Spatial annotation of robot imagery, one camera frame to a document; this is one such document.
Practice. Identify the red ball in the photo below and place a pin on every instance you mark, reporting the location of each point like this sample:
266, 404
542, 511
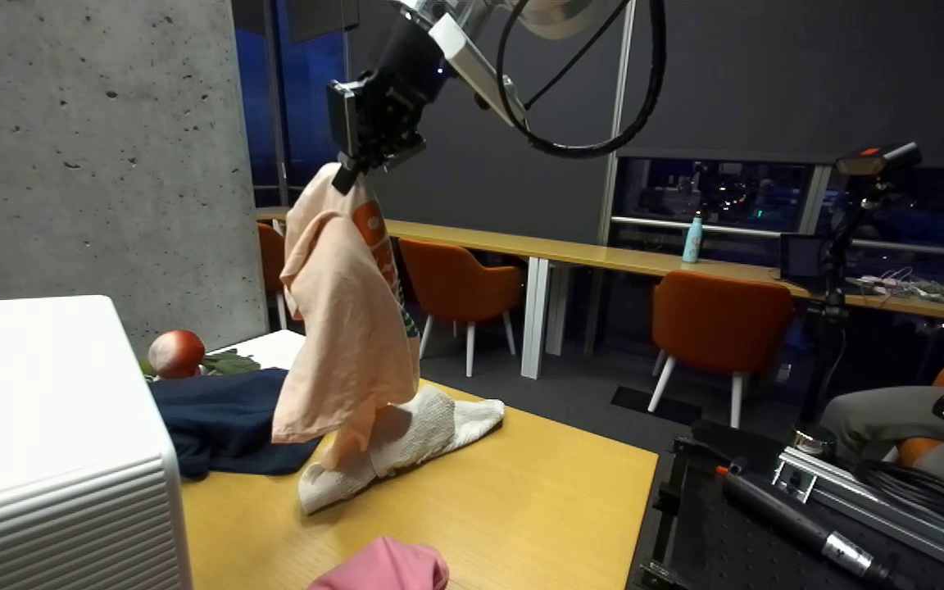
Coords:
178, 351

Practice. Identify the black camera with red mark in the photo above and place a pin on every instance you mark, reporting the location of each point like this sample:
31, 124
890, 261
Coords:
876, 163

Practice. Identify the pink cloth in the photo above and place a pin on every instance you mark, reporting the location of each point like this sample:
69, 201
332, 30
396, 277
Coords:
386, 568

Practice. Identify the black folded tripod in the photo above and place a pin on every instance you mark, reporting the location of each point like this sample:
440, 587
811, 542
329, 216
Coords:
800, 526

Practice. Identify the white paper sheet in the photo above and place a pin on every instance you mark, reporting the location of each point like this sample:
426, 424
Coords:
272, 350

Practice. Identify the navy blue cloth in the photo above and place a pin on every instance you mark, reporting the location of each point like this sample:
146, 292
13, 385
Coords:
222, 420

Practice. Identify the green leafy item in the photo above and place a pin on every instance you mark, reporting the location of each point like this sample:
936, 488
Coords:
231, 365

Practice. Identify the silver metal rail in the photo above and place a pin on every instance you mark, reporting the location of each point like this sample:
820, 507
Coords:
876, 495

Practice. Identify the peach shirt with orange print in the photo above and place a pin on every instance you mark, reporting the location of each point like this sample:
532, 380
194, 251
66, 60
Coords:
341, 330

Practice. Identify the teal bottle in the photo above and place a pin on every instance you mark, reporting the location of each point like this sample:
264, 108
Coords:
694, 239

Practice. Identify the person leg in grey trousers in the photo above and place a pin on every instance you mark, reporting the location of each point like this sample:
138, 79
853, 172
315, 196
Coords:
876, 420

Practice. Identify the long wooden desk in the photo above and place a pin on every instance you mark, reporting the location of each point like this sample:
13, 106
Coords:
624, 265
451, 234

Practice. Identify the white towel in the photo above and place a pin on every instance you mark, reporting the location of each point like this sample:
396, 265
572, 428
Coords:
428, 432

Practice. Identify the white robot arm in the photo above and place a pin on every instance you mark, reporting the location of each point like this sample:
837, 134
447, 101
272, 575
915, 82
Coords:
466, 53

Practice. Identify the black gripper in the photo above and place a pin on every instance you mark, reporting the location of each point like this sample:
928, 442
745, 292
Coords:
380, 115

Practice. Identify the orange chair with white legs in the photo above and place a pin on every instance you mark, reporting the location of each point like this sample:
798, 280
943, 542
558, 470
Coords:
275, 274
458, 291
718, 324

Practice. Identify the black tripod stand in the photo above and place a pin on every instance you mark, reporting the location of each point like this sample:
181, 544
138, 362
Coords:
831, 330

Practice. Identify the white box appliance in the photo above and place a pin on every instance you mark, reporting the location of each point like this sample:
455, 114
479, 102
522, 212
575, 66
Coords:
49, 437

